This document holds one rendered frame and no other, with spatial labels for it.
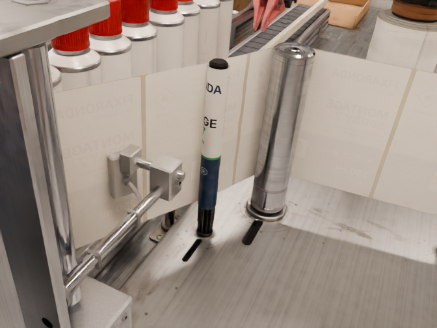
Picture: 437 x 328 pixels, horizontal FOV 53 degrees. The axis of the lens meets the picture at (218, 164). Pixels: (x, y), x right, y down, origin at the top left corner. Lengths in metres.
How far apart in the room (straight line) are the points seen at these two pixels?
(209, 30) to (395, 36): 0.25
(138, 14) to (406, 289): 0.39
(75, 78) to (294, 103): 0.20
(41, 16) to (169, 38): 0.37
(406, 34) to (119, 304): 0.43
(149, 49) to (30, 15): 0.32
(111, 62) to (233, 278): 0.24
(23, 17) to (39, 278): 0.13
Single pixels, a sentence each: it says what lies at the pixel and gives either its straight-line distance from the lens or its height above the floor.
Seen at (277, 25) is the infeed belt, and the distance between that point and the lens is 1.17.
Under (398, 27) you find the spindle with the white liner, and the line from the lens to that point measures 0.58.
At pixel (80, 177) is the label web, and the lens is 0.36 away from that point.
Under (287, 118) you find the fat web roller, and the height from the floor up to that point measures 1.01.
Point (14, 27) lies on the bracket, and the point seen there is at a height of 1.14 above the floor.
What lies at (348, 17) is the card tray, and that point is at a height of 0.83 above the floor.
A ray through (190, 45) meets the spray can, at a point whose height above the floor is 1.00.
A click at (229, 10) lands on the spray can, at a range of 0.70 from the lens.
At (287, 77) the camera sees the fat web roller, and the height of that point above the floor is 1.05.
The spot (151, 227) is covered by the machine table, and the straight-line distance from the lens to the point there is 0.55.
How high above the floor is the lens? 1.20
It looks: 34 degrees down
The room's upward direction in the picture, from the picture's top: 6 degrees clockwise
